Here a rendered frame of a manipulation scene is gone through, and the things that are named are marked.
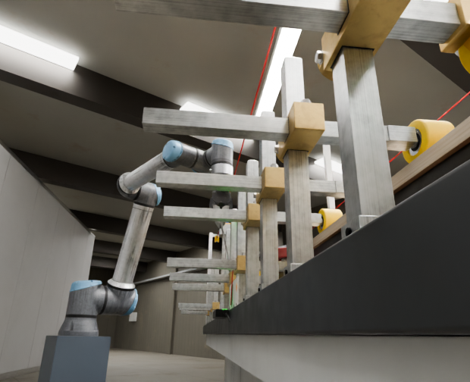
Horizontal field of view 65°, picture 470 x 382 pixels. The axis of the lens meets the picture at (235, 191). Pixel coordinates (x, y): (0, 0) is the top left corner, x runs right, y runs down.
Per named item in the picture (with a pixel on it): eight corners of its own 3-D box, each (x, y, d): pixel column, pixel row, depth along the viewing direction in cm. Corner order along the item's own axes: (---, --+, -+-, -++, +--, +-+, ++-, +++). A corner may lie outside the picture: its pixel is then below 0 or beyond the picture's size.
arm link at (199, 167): (186, 152, 165) (202, 142, 156) (207, 160, 172) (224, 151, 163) (185, 172, 162) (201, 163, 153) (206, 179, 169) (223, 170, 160)
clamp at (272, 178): (262, 186, 81) (261, 165, 83) (252, 206, 94) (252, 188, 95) (289, 188, 82) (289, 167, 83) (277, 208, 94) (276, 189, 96)
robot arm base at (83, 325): (62, 336, 174) (66, 313, 177) (53, 335, 188) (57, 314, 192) (103, 336, 184) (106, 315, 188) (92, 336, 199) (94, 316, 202)
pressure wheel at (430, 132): (398, 162, 70) (423, 167, 62) (404, 119, 69) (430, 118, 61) (428, 164, 71) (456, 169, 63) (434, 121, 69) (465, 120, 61)
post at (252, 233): (246, 315, 102) (247, 158, 119) (245, 316, 105) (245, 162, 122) (259, 315, 102) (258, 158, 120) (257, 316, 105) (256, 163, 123)
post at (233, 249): (229, 322, 148) (231, 208, 166) (228, 322, 151) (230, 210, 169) (237, 322, 149) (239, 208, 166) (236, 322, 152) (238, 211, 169)
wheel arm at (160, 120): (141, 122, 59) (143, 102, 60) (144, 133, 62) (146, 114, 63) (437, 143, 64) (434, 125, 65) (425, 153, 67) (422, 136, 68)
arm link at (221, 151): (224, 148, 163) (238, 140, 156) (223, 175, 159) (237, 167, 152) (206, 142, 158) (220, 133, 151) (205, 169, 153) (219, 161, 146)
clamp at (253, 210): (245, 219, 104) (246, 202, 106) (240, 232, 117) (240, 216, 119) (267, 220, 105) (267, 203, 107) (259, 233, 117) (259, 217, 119)
